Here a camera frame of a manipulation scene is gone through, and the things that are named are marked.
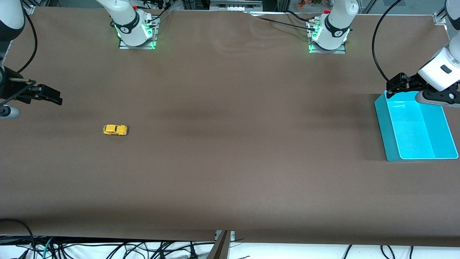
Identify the yellow beetle toy car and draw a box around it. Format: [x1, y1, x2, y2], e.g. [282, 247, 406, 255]
[102, 124, 128, 136]

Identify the cyan plastic bin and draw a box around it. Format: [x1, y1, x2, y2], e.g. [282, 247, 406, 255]
[374, 90, 459, 162]

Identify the white network device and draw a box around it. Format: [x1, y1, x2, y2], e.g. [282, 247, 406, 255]
[210, 0, 263, 12]

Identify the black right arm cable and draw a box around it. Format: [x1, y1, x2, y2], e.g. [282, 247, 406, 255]
[17, 10, 38, 73]

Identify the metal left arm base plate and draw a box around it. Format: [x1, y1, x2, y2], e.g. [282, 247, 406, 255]
[308, 20, 347, 55]

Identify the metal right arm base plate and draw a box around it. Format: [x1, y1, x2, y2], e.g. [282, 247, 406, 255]
[119, 16, 159, 50]

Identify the black looped floor cable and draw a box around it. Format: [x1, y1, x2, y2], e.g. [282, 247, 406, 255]
[0, 218, 36, 259]

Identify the black cable across table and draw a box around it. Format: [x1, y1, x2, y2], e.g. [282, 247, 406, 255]
[247, 10, 317, 32]

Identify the teal floor cable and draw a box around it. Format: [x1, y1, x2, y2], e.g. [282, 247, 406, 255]
[42, 237, 55, 259]

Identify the aluminium frame post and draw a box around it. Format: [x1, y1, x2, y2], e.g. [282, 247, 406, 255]
[206, 230, 236, 259]

